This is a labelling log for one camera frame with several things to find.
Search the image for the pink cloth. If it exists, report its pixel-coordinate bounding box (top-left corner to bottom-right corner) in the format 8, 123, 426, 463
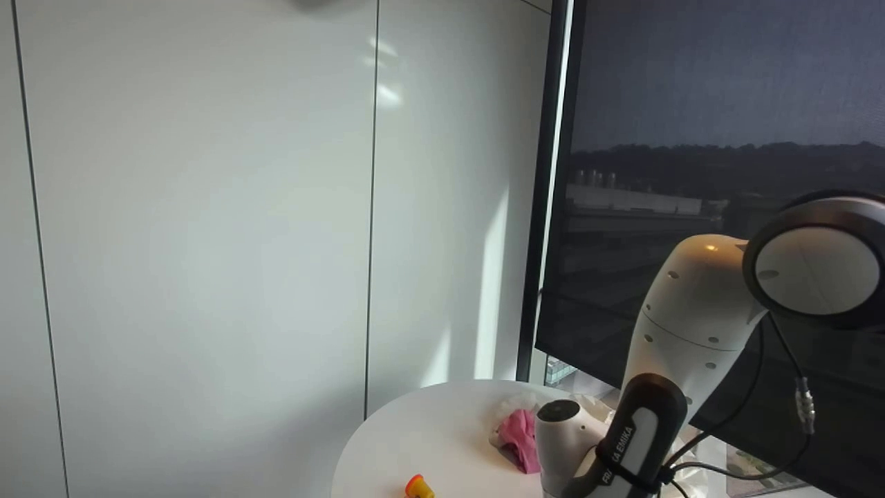
495, 406, 546, 476

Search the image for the black window frame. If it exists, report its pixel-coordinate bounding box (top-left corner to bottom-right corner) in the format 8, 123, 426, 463
513, 0, 579, 383

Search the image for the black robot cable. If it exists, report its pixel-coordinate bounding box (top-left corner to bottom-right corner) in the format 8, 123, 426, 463
658, 314, 823, 498

